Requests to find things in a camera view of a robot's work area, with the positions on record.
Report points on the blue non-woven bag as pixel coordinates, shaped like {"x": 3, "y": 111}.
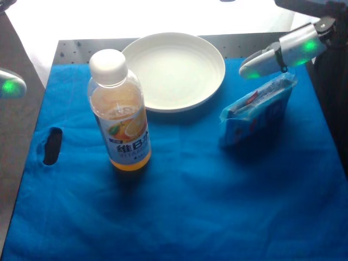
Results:
{"x": 190, "y": 204}

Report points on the blue plastic snack package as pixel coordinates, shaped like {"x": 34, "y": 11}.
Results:
{"x": 253, "y": 122}

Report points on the orange vitamin drink bottle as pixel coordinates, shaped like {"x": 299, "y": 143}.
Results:
{"x": 119, "y": 114}

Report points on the white round plate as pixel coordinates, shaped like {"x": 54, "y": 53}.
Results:
{"x": 176, "y": 70}

